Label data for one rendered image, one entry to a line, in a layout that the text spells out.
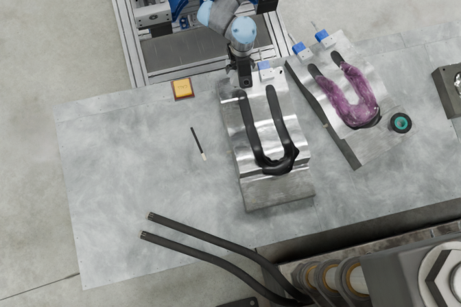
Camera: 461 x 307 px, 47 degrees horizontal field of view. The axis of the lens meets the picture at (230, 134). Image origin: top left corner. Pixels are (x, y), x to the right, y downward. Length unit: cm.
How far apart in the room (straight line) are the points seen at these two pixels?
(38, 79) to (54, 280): 107
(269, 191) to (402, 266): 118
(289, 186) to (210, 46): 110
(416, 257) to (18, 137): 248
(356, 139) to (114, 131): 90
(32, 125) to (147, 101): 107
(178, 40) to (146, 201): 110
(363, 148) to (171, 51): 124
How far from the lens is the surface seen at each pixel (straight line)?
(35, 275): 287
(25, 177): 294
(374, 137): 199
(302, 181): 194
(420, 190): 212
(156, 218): 192
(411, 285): 79
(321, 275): 148
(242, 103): 196
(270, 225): 196
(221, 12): 166
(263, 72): 197
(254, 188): 191
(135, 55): 276
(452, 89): 220
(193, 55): 276
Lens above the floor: 274
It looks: 75 degrees down
